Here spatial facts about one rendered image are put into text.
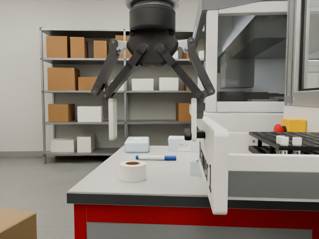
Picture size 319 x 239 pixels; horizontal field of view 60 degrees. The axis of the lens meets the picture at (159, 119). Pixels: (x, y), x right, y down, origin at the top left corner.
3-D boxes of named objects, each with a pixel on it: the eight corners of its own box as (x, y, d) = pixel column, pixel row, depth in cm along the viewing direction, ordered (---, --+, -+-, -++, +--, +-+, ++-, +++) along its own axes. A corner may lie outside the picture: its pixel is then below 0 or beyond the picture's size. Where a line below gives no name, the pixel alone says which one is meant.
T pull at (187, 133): (184, 141, 46) (184, 132, 45) (183, 134, 53) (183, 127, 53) (206, 141, 45) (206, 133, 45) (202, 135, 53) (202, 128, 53)
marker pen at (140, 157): (135, 160, 94) (135, 155, 94) (136, 159, 95) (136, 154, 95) (176, 160, 93) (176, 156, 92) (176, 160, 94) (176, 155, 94)
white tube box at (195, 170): (190, 175, 75) (190, 161, 75) (196, 168, 83) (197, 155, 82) (237, 180, 71) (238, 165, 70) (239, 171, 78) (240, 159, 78)
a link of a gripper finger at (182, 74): (155, 51, 47) (161, 46, 47) (198, 100, 47) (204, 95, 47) (153, 47, 44) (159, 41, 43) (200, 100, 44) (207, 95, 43)
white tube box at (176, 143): (167, 151, 109) (168, 138, 108) (169, 147, 117) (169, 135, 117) (200, 152, 108) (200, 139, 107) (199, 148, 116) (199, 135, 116)
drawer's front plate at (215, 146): (213, 216, 35) (214, 130, 34) (198, 163, 64) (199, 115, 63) (227, 216, 35) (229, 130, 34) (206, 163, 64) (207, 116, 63)
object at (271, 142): (278, 150, 39) (278, 146, 39) (248, 134, 57) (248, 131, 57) (292, 150, 39) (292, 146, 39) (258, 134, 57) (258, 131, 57)
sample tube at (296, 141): (293, 169, 40) (294, 137, 39) (289, 167, 41) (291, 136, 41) (302, 170, 40) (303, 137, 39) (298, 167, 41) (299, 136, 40)
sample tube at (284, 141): (280, 169, 40) (281, 137, 39) (277, 167, 41) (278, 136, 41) (289, 169, 40) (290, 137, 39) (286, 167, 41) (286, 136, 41)
